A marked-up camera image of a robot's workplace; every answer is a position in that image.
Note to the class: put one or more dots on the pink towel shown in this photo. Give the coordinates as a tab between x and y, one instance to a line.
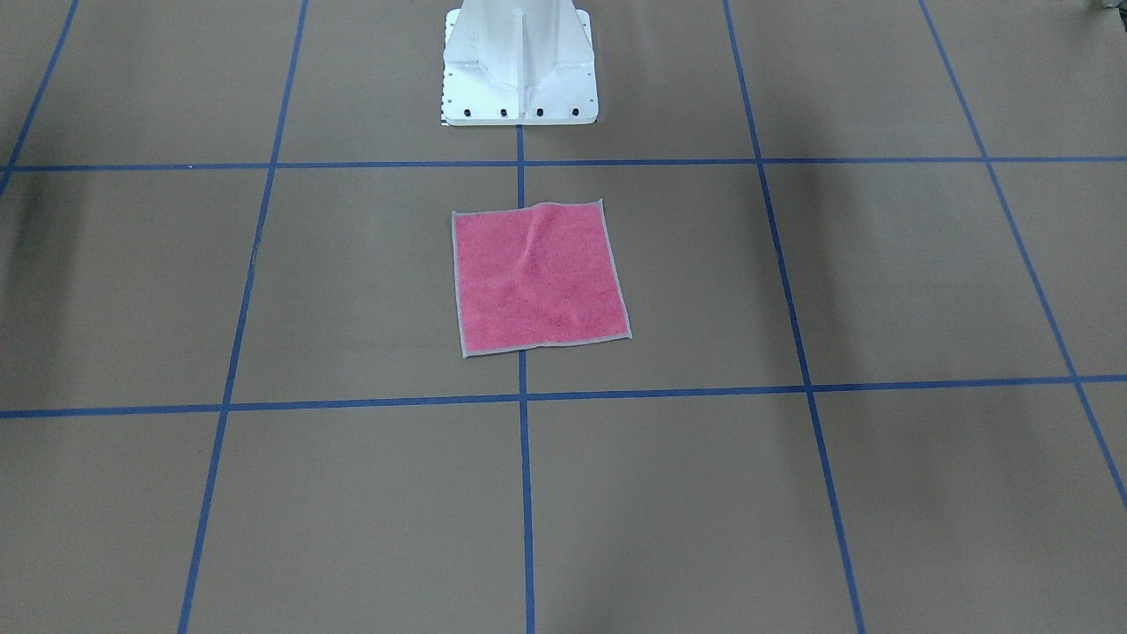
538	277

